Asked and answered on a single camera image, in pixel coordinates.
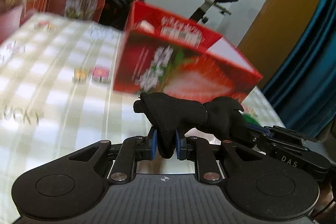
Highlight black bow tie cloth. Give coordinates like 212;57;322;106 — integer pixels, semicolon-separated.
133;93;245;159

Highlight green plush pouch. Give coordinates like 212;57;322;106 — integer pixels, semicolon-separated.
242;114;260;126

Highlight person's right hand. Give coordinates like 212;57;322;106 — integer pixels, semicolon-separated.
313;172;335;223

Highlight blue curtain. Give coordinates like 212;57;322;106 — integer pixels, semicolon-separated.
262;0;335;137

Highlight red strawberry cardboard box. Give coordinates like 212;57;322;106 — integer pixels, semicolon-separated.
113;1;262;103

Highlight checkered bunny tablecloth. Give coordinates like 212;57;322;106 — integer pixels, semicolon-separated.
0;12;287;222

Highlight wooden door panel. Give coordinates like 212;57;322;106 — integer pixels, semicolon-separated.
238;0;319;88

